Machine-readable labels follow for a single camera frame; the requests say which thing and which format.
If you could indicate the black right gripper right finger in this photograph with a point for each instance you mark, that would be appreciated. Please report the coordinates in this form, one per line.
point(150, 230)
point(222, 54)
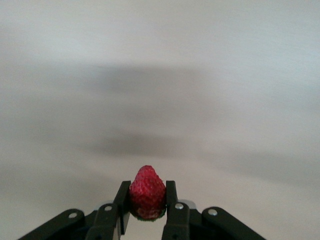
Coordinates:
point(171, 197)

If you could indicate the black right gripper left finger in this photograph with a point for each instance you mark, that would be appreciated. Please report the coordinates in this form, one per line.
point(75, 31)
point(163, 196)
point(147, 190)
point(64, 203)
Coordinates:
point(122, 200)

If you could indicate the red strawberry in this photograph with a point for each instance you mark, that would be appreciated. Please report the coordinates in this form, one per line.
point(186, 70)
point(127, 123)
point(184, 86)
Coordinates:
point(147, 190)

